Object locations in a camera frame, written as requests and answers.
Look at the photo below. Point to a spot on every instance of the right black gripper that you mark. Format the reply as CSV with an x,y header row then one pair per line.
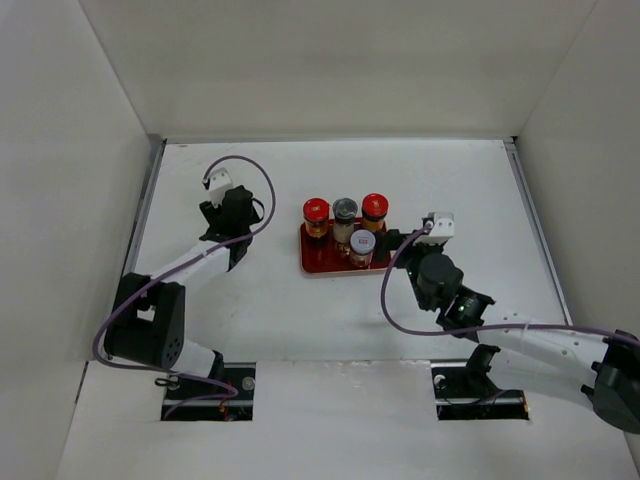
x,y
387,241

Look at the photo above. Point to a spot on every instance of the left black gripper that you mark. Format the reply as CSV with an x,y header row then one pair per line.
x,y
210,210

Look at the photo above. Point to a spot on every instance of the grey lid spice jar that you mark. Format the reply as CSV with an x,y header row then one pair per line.
x,y
362,245

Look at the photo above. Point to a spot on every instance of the red lid dark sauce jar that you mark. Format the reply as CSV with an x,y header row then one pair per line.
x,y
374,209

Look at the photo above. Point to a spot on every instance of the clear cap grinder bottle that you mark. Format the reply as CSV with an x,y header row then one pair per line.
x,y
344,212

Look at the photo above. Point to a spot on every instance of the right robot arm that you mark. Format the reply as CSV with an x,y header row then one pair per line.
x,y
590,367

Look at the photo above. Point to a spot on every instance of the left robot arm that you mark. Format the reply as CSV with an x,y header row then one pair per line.
x,y
150,323

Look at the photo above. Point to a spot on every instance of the red lacquer tray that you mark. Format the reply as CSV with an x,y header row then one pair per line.
x,y
324,256

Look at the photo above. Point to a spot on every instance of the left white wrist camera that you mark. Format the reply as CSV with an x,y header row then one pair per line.
x,y
217,183

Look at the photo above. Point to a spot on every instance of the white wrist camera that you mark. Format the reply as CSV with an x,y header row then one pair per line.
x,y
217,183
441,228

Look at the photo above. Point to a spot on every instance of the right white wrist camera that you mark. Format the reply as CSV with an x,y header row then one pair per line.
x,y
441,228

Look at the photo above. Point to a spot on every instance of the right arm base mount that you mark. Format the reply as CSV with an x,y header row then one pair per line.
x,y
464,392

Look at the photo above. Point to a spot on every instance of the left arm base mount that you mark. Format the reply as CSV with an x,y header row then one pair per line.
x,y
189,400

